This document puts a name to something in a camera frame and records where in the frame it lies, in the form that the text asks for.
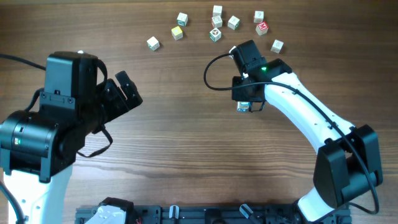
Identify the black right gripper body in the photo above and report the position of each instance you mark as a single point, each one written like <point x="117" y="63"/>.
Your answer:
<point x="242" y="94"/>

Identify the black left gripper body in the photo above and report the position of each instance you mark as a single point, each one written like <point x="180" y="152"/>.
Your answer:
<point x="111" y="103"/>

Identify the blue letter wooden block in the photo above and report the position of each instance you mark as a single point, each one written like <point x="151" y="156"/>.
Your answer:
<point x="243" y="106"/>

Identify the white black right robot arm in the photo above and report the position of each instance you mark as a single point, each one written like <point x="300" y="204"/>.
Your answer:
<point x="348" y="162"/>

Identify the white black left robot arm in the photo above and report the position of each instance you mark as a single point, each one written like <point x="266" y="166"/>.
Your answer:
<point x="38" y="148"/>

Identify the plain wooden block centre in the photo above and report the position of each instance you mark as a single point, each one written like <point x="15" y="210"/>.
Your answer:
<point x="230" y="52"/>

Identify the plain wooden block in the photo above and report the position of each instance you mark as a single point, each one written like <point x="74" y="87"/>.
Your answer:
<point x="258" y="17"/>
<point x="230" y="52"/>
<point x="277" y="46"/>
<point x="217" y="10"/>
<point x="153" y="43"/>

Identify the plain wooden block far right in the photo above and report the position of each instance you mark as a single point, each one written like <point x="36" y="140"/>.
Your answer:
<point x="277" y="46"/>

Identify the plain wooden block far left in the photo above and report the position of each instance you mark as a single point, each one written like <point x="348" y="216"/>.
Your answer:
<point x="153" y="43"/>

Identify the red M wooden block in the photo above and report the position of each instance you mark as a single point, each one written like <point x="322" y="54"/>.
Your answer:
<point x="262" y="28"/>

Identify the green ball picture block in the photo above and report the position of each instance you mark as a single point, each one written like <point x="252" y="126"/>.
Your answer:
<point x="215" y="34"/>

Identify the green edged wooden block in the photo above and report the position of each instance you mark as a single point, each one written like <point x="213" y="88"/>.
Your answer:
<point x="233" y="22"/>

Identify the plain wooden block upper right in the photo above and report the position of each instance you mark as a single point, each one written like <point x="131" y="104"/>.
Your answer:
<point x="258" y="17"/>

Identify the yellow top wooden block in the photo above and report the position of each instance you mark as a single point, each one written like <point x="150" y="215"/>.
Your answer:
<point x="177" y="33"/>

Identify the red side wooden block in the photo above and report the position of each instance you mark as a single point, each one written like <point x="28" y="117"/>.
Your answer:
<point x="216" y="21"/>

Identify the plain wooden block top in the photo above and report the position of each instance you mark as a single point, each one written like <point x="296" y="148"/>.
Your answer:
<point x="217" y="10"/>

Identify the green side wooden block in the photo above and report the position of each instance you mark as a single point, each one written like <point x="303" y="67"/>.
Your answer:
<point x="182" y="19"/>

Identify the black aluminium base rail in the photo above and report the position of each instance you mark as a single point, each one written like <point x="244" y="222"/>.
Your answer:
<point x="115" y="210"/>

